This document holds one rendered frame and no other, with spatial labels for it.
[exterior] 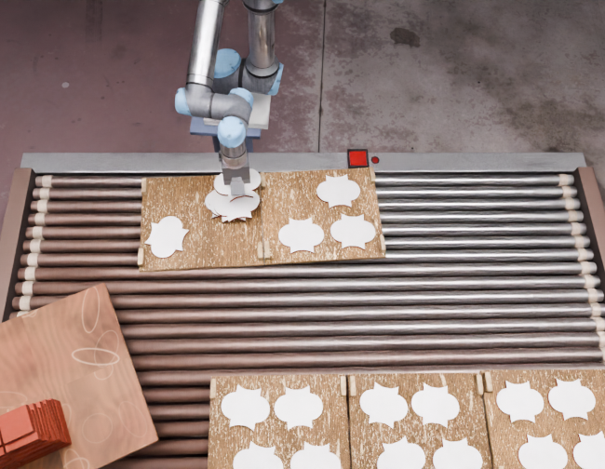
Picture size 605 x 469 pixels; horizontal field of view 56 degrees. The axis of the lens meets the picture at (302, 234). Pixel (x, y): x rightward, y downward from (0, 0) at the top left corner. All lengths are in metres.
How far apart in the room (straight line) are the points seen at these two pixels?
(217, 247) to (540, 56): 2.67
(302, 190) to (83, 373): 0.92
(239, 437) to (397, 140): 2.07
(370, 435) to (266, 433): 0.31
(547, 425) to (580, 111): 2.30
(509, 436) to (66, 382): 1.30
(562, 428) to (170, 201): 1.45
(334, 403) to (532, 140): 2.25
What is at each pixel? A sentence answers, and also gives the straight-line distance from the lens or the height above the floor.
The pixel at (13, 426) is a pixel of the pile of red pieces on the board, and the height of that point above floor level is 1.27.
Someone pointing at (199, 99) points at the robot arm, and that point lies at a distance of 1.71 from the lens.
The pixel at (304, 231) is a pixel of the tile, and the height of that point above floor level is 0.95.
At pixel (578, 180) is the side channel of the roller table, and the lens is 2.32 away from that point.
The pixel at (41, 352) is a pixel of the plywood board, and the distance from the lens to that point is 1.84.
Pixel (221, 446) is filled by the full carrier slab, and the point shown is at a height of 0.94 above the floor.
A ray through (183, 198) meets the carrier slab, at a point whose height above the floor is 0.94.
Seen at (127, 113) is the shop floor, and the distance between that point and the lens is 3.46.
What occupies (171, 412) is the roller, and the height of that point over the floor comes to 0.92.
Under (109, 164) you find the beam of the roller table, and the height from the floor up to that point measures 0.92.
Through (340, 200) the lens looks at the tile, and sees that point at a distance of 2.00.
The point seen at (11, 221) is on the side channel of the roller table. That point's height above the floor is 0.95.
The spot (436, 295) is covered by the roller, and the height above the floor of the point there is 0.92.
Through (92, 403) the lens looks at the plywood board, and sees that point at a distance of 1.76.
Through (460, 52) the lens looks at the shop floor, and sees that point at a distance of 3.83.
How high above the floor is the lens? 2.71
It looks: 66 degrees down
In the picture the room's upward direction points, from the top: 6 degrees clockwise
